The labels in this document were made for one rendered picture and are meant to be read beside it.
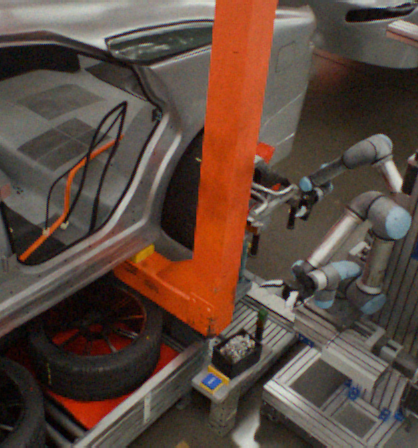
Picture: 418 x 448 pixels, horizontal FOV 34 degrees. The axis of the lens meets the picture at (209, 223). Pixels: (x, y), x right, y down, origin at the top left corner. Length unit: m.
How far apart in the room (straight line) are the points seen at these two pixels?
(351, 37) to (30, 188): 3.02
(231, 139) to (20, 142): 1.50
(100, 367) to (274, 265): 1.78
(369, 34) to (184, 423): 3.40
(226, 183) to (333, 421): 1.37
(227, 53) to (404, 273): 1.23
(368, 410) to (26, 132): 2.31
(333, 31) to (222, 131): 3.17
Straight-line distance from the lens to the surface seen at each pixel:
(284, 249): 4.73
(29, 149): 3.71
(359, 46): 5.69
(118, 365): 3.19
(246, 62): 2.47
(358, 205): 2.75
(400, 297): 3.11
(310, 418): 3.45
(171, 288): 3.30
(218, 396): 3.17
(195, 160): 3.40
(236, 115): 2.56
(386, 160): 3.47
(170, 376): 3.34
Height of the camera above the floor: 2.90
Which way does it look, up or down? 37 degrees down
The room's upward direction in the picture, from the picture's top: 6 degrees clockwise
